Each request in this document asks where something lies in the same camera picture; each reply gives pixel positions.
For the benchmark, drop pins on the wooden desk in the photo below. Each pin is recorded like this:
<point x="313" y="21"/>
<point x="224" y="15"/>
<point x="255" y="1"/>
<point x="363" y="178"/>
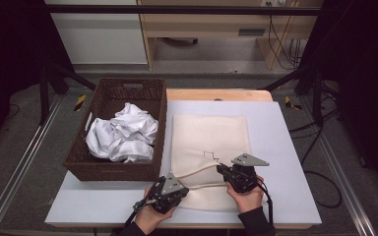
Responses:
<point x="203" y="24"/>

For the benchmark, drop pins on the black metal stand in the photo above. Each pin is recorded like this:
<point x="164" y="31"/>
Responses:
<point x="43" y="98"/>
<point x="317" y="98"/>

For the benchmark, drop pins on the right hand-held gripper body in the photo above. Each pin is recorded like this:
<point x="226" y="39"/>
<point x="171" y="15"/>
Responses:
<point x="247" y="160"/>

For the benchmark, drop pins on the cream mesh laundry bag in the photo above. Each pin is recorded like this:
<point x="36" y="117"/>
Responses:
<point x="206" y="134"/>

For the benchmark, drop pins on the black curtain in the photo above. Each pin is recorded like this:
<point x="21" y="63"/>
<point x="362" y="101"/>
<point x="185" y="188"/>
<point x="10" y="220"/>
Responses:
<point x="364" y="65"/>
<point x="10" y="49"/>

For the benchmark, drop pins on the yellow-black tape piece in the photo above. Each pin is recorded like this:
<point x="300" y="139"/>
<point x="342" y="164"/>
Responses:
<point x="288" y="102"/>
<point x="80" y="102"/>

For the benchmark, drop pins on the brown woven basket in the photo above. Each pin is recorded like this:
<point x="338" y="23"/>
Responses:
<point x="124" y="93"/>

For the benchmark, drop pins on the white cabinet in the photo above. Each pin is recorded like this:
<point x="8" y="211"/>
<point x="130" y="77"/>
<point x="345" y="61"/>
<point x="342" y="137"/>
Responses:
<point x="98" y="39"/>

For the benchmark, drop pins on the white power strip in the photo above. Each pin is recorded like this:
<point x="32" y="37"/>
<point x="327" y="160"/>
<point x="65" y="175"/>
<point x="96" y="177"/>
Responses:
<point x="274" y="2"/>

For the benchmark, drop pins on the person's left hand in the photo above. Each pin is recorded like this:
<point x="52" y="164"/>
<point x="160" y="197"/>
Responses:
<point x="147" y="218"/>

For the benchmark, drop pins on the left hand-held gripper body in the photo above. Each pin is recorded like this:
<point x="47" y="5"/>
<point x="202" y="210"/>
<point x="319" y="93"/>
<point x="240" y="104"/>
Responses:
<point x="172" y="185"/>

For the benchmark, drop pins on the person's right hand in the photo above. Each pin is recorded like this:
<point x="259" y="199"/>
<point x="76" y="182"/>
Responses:
<point x="251" y="200"/>

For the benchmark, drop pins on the white shirt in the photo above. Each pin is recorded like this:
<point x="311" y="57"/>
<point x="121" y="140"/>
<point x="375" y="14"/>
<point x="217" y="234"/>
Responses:
<point x="128" y="131"/>

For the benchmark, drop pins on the aluminium rail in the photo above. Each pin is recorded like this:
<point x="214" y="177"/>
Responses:
<point x="341" y="183"/>
<point x="19" y="164"/>

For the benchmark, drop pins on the black horizontal bar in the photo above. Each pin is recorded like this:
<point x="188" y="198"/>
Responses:
<point x="177" y="10"/>

